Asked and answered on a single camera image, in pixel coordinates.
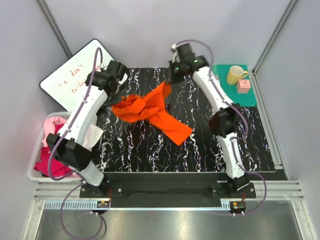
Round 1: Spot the orange t shirt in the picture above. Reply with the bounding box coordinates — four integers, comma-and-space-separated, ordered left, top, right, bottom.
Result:
111, 81, 193, 146

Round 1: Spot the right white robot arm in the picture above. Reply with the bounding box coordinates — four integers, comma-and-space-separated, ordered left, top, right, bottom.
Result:
167, 40, 250, 199

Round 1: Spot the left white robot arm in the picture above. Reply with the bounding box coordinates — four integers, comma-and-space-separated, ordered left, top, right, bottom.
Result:
46, 60, 128, 198

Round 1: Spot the white t shirt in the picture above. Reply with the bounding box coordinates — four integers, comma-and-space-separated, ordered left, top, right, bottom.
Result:
82, 121, 104, 151

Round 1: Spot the white whiteboard with red writing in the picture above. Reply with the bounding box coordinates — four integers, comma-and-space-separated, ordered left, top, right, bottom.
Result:
39, 39, 114, 111

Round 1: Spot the black marble pattern mat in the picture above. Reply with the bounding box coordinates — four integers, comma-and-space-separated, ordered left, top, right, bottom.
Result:
92, 68, 276, 172

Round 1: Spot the yellow mug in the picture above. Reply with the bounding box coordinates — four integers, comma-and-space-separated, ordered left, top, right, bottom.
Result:
226, 65, 249, 86

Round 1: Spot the pink cube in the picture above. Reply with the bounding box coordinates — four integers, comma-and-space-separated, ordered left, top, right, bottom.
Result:
236, 79, 251, 94

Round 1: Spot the light pink t shirt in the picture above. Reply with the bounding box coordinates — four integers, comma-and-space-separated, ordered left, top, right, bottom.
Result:
42, 116, 67, 148

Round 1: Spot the green book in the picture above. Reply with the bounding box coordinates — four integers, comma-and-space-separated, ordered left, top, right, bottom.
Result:
212, 64, 257, 107

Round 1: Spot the magenta t shirt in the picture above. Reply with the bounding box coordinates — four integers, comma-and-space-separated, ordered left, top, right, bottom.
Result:
33, 146, 75, 178

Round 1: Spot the white plastic laundry basket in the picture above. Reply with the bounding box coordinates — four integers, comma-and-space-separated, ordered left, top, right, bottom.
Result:
27, 111, 81, 183

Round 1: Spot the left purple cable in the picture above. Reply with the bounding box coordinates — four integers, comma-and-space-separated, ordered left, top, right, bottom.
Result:
47, 46, 108, 238

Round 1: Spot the purple cable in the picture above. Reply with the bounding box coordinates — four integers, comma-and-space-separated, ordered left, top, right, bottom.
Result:
47, 46, 108, 238
174, 39, 269, 216

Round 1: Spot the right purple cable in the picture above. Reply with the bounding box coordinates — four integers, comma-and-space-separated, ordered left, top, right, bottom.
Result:
174, 39, 269, 216

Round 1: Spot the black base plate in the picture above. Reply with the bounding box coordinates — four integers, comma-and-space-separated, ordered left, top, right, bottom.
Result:
79, 171, 257, 200

